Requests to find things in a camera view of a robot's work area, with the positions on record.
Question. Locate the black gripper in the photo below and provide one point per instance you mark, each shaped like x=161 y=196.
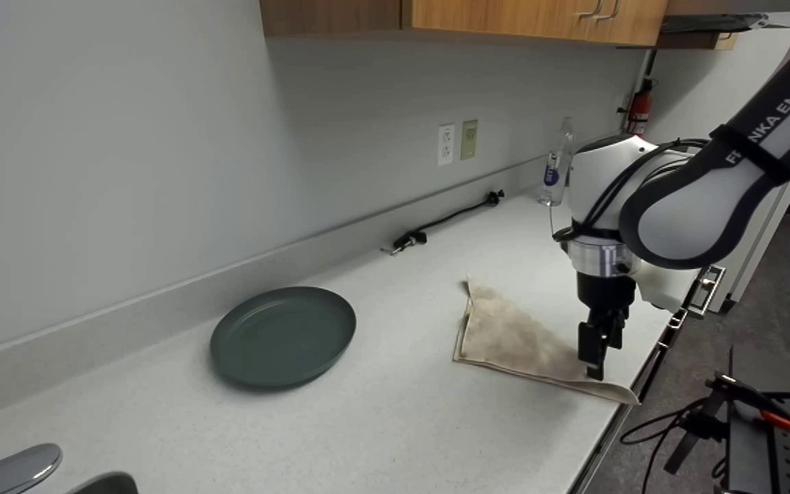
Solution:
x=601 y=331

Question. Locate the stained beige towel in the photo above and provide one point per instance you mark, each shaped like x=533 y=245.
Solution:
x=505 y=338

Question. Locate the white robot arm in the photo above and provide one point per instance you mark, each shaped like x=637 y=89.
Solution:
x=680 y=205

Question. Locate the black tripod with orange clamp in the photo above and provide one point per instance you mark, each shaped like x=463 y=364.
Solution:
x=748 y=414

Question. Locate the clear plastic bottle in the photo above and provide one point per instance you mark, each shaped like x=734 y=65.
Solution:
x=558 y=164

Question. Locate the red fire extinguisher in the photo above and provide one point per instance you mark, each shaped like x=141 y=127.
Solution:
x=643 y=101

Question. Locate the white power outlet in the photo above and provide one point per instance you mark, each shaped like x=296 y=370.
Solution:
x=446 y=143

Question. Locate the dark green plate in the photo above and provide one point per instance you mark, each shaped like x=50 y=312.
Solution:
x=280 y=338

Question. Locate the beige wall plate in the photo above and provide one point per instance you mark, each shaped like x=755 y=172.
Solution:
x=471 y=139

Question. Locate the wooden wall cabinet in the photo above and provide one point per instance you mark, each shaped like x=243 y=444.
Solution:
x=637 y=23

